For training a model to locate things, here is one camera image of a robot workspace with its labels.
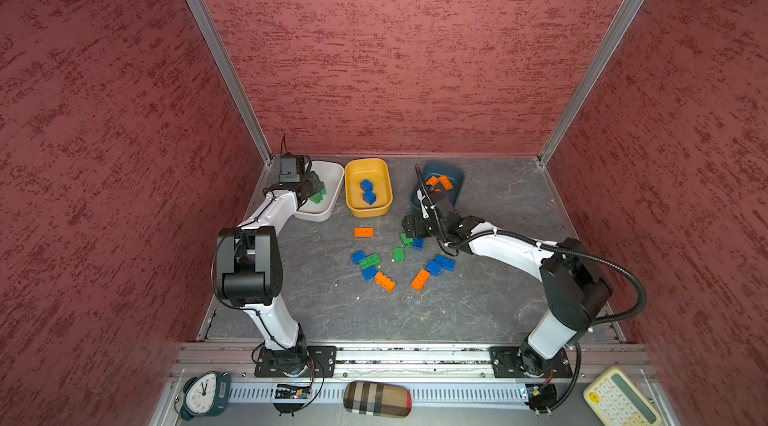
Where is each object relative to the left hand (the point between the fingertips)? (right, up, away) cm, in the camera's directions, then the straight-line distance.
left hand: (314, 186), depth 96 cm
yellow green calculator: (+78, -50, -28) cm, 97 cm away
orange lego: (+46, +3, +16) cm, 49 cm away
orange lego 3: (+16, -15, +1) cm, 22 cm away
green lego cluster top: (-1, -4, +10) cm, 11 cm away
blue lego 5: (+15, -23, -2) cm, 27 cm away
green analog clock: (-17, -47, -30) cm, 58 cm away
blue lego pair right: (+40, -24, -7) cm, 47 cm away
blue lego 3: (+17, -4, +10) cm, 21 cm away
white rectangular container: (+2, +5, +18) cm, 18 cm away
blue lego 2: (+16, 0, +13) cm, 21 cm away
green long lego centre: (+28, -22, -4) cm, 36 cm away
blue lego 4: (+34, -19, -1) cm, 39 cm away
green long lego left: (+19, -23, -6) cm, 31 cm away
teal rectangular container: (+43, +7, +18) cm, 47 cm away
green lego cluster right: (+31, -18, -1) cm, 36 cm away
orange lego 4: (+24, -28, -10) cm, 38 cm away
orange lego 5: (+35, -28, -9) cm, 45 cm away
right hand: (+33, -12, -6) cm, 35 cm away
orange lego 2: (+42, +2, +17) cm, 45 cm away
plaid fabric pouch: (+22, -48, -29) cm, 61 cm away
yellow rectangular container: (+20, +6, +18) cm, 27 cm away
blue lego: (+19, -27, -7) cm, 33 cm away
